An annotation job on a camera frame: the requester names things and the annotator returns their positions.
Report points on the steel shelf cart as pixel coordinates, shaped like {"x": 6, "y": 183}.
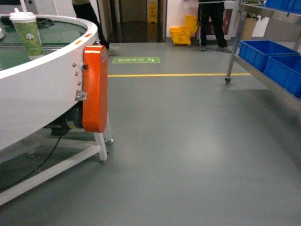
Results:
{"x": 283, "y": 15}

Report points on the person in black trousers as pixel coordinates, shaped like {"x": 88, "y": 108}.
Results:
{"x": 212, "y": 9}

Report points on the yellow wet floor sign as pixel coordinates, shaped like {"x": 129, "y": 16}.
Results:
{"x": 152, "y": 11}

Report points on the orange motor cover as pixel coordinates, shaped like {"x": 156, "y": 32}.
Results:
{"x": 95, "y": 85}

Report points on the green drink cup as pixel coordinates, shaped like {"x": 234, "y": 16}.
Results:
{"x": 26, "y": 26}

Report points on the blue shelf bin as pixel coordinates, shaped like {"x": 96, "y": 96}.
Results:
{"x": 286, "y": 72}
{"x": 257, "y": 52}

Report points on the walking person left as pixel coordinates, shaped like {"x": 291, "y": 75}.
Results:
{"x": 84, "y": 10}

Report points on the white round conveyor table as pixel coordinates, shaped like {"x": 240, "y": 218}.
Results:
{"x": 41, "y": 103}

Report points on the yellow mop bucket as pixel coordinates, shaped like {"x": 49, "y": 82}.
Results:
{"x": 182, "y": 35}

